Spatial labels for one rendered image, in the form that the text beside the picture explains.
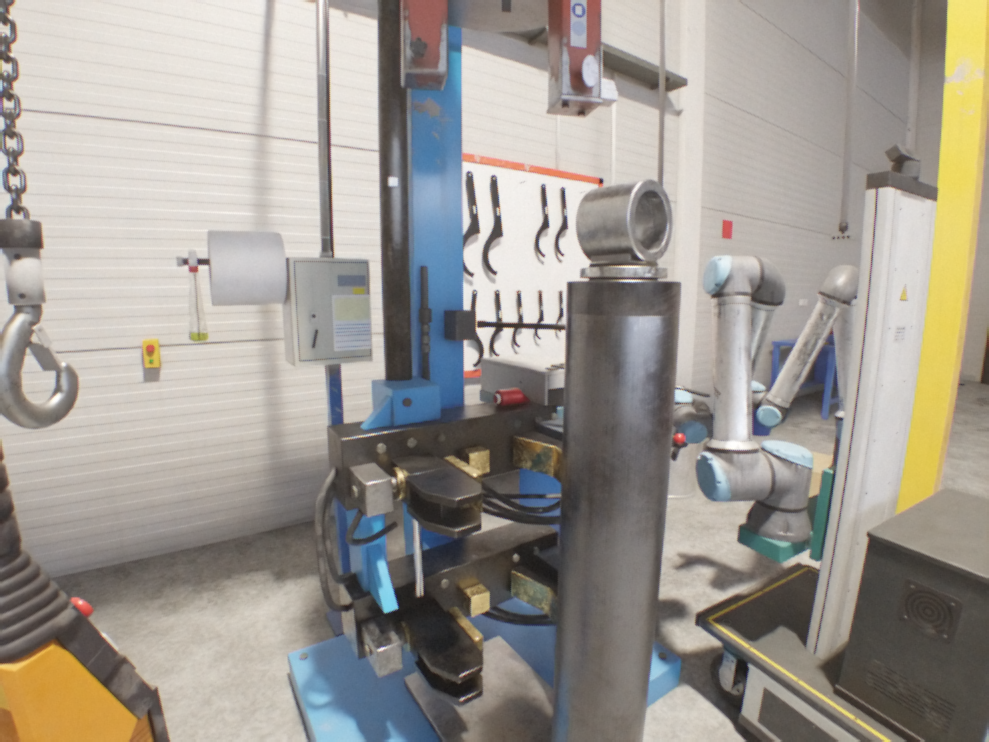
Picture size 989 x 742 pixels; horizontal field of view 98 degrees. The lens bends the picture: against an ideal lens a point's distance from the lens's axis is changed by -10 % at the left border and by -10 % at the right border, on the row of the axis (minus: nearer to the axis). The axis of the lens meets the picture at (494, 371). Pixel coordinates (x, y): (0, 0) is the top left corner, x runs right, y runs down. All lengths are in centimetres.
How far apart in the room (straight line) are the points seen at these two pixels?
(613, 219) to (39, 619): 88
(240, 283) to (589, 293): 128
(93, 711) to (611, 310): 83
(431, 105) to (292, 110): 167
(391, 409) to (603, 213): 79
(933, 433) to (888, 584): 181
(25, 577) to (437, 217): 135
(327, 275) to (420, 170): 55
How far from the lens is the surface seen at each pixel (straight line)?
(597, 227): 90
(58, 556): 338
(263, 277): 182
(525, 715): 179
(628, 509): 94
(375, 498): 122
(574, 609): 107
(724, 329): 154
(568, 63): 136
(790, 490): 165
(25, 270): 63
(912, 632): 165
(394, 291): 145
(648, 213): 99
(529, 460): 150
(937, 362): 328
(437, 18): 132
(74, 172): 310
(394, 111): 153
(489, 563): 166
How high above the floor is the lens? 145
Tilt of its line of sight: 9 degrees down
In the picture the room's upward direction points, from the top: straight up
